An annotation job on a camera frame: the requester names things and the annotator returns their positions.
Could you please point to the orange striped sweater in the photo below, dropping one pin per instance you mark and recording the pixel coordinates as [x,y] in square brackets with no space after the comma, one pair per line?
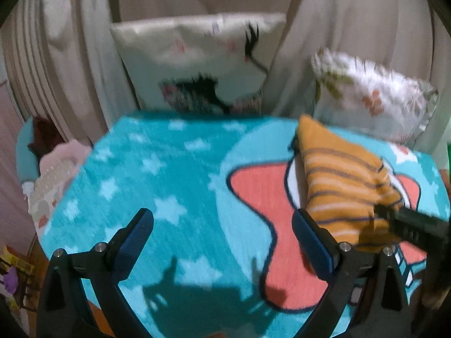
[338,183]

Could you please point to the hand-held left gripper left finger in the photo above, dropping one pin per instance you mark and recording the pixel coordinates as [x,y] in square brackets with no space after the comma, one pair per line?
[135,243]

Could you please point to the yellow toy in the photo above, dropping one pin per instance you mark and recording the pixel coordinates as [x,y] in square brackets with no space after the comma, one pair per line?
[16,258]

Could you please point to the purple toy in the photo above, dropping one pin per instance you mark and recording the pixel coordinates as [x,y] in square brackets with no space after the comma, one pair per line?
[10,280]

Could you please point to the white curtain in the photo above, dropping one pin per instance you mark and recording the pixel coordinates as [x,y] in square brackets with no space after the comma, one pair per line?
[334,7]

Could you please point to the white leaf print pillow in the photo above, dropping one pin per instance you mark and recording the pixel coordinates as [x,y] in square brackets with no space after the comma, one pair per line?
[380,91]

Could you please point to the cream pillow with black figure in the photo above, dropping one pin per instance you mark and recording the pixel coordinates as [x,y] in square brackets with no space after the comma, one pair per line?
[176,52]

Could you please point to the pink dotted cloth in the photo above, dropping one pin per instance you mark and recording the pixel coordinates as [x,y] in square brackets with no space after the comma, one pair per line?
[56,169]

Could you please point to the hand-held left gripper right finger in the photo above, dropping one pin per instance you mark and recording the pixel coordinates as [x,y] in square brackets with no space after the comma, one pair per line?
[312,250]

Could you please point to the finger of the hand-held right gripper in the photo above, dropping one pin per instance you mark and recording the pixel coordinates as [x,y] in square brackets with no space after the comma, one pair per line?
[412,227]

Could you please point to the teal printed blanket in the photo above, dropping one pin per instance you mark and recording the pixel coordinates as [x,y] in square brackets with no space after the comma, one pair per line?
[141,169]

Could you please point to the dark red cloth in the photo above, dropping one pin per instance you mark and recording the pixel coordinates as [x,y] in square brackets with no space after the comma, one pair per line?
[44,133]

